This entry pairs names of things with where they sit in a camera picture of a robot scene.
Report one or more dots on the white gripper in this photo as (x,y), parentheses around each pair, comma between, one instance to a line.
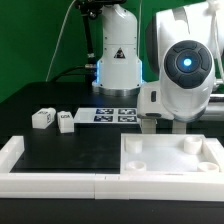
(182,93)

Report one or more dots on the white square tabletop tray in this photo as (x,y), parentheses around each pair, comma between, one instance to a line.
(170,153)

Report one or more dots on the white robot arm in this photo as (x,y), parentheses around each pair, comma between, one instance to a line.
(119,70)

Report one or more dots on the white U-shaped fence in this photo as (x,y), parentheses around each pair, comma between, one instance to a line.
(191,186)

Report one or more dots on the white AprilTag base plate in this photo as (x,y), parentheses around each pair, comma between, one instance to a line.
(106,116)

